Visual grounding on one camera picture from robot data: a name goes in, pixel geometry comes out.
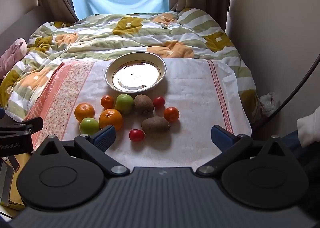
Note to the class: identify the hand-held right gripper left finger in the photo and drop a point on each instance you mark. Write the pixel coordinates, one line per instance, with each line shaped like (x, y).
(105, 137)

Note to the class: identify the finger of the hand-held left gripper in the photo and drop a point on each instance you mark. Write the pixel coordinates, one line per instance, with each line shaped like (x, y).
(32, 124)

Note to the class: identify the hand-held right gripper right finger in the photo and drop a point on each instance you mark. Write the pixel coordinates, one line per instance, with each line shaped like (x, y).
(220, 138)

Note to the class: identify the large orange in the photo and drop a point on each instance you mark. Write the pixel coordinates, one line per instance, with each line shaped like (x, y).
(110, 118)
(84, 111)

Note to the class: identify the green apple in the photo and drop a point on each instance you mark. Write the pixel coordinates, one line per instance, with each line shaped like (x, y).
(89, 126)
(124, 103)

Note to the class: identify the brown kiwi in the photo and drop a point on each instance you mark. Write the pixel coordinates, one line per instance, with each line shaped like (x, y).
(143, 104)
(155, 124)

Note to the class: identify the cream ceramic bowl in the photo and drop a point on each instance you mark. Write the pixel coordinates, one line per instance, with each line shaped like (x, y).
(135, 74)

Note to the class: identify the yellow cardboard box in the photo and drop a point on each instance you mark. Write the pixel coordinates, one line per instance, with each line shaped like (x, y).
(22, 158)

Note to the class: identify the red cherry tomato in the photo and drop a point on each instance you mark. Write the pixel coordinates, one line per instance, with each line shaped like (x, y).
(159, 102)
(136, 135)

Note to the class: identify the small tangerine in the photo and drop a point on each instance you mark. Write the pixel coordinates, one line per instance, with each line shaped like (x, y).
(107, 101)
(171, 114)

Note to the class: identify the white plastic bag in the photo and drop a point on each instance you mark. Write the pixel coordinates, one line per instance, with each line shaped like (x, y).
(269, 104)

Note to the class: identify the pink plush toy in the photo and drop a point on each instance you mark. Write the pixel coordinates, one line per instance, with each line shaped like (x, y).
(12, 54)

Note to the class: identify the person's blue trouser leg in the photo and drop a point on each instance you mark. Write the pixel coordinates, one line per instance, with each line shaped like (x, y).
(302, 150)

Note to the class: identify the person's white sleeve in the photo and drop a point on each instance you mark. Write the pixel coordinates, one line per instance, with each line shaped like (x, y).
(310, 128)

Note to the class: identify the striped floral quilt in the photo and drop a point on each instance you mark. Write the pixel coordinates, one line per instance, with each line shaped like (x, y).
(125, 40)

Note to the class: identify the grey bed side panel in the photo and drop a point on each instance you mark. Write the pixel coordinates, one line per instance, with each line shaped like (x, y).
(17, 25)

